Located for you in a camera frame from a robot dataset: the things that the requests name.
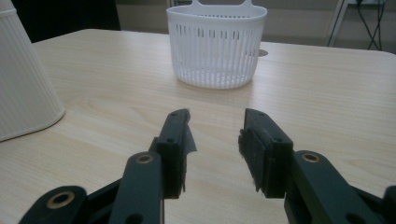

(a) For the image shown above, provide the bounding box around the white ribbed container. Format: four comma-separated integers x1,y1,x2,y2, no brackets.
0,0,65,143

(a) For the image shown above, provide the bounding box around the black cable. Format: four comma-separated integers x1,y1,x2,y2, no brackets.
367,0,388,50
356,0,382,51

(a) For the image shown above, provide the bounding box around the white slotted plastic basket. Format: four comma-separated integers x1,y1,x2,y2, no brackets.
166,0,268,91

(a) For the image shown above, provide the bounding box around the white metal stand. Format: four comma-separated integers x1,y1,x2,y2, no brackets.
324,0,350,48

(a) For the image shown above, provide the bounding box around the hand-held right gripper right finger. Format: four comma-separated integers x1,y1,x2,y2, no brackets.
238,107,294,200

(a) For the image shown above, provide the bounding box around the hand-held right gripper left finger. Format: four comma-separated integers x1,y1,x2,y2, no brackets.
148,107,198,200

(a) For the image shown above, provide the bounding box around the large dark object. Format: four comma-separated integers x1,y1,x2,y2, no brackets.
11,0,121,44

